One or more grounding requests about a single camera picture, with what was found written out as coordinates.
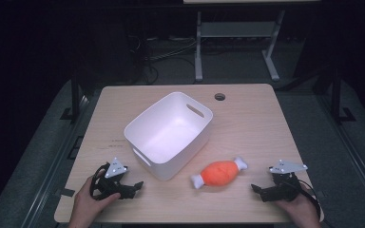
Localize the person's right hand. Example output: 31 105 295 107
273 185 323 228

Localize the bundle of floor cables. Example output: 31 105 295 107
126 33 198 86

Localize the orange plush meat toy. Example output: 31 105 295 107
190 156 249 190

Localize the aluminium frame rail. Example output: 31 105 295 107
20 94 91 228
316 94 365 219

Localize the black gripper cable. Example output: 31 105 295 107
298 179 323 220
88 167 107 201

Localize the black metal post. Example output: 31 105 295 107
60 67 82 122
330 65 357 125

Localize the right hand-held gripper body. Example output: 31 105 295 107
267 160 309 202

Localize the person's left hand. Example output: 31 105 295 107
71 168 122 228

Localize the grey metal table frame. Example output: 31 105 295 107
194 9 287 83

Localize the white plastic basket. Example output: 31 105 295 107
123 91 214 181

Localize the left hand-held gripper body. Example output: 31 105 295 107
92 157 129 200

